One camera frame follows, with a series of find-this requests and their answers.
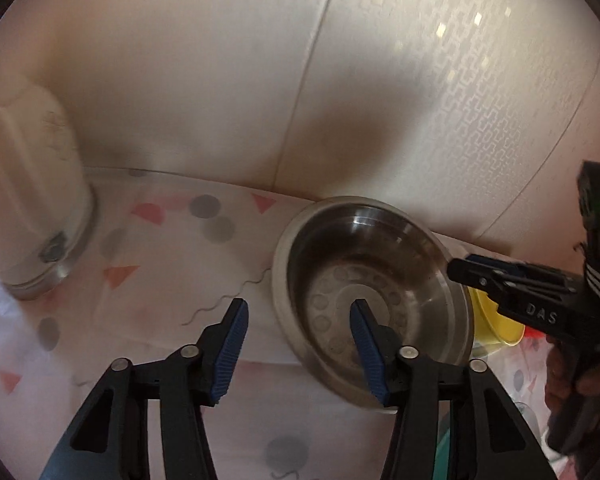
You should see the patterned plastic tablecloth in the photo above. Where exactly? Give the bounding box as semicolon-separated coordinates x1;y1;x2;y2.
0;167;600;480

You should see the teal round plate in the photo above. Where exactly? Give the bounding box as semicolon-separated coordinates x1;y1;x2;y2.
437;400;456;480

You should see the white ceramic electric kettle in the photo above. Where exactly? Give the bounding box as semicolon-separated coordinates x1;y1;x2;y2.
0;75;98;301

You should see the yellow plastic bowl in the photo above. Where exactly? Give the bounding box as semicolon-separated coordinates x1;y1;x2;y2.
467;287;526;348

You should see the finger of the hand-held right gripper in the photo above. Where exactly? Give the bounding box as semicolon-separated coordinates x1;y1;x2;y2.
466;254;582;293
446;257;588;344

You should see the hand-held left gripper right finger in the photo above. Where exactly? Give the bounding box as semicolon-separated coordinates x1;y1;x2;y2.
349;298;558;480

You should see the person's right hand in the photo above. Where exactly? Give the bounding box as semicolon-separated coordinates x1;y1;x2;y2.
544;341;579;414

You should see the stainless steel bowl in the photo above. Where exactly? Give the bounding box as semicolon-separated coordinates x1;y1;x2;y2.
272;196;476;411

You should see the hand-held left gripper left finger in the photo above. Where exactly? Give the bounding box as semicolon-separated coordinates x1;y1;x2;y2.
40;298;251;480

